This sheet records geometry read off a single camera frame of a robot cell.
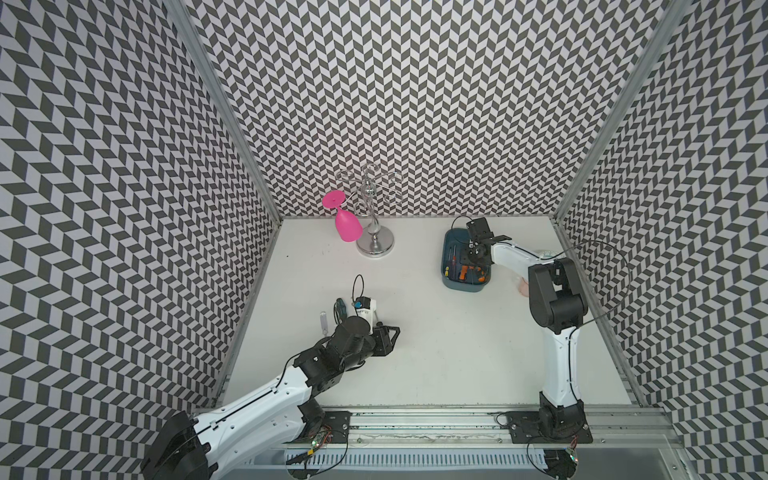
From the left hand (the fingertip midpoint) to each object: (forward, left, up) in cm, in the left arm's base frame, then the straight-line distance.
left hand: (393, 334), depth 79 cm
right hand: (+31, -26, -9) cm, 41 cm away
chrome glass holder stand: (+40, +7, -9) cm, 42 cm away
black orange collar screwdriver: (+23, -26, -8) cm, 35 cm away
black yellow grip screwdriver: (+26, -18, -8) cm, 33 cm away
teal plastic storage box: (+23, -21, -7) cm, 32 cm away
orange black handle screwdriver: (+24, -29, -7) cm, 38 cm away
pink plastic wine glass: (+34, +15, +6) cm, 38 cm away
